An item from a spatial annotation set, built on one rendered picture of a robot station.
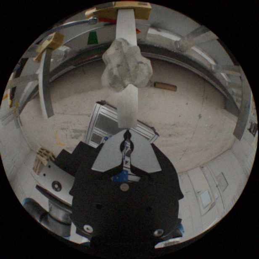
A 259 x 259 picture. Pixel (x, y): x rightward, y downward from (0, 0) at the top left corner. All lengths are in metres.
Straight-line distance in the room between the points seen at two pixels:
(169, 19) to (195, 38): 0.24
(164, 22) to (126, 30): 0.41
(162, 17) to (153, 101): 0.93
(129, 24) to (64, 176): 0.37
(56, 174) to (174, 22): 0.78
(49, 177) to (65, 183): 0.06
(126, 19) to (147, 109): 0.98
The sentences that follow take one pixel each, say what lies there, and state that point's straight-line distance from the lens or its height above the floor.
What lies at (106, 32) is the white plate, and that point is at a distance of 0.30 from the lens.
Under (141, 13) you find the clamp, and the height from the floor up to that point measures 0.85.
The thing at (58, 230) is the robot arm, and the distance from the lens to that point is 0.46.
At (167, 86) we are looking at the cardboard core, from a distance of 1.00.
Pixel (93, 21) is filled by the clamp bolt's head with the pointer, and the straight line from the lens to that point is 0.24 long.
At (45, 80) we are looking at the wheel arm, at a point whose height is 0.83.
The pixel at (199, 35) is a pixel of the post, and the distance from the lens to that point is 0.32.
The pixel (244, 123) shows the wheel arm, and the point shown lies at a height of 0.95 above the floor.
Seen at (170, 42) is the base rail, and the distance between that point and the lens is 0.40.
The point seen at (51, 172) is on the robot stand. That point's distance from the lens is 0.28.
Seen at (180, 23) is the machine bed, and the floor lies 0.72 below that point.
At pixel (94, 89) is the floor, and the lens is 1.07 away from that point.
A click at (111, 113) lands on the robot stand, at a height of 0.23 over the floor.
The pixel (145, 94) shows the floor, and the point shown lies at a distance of 0.99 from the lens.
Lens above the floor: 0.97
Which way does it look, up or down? 60 degrees down
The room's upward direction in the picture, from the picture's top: 178 degrees counter-clockwise
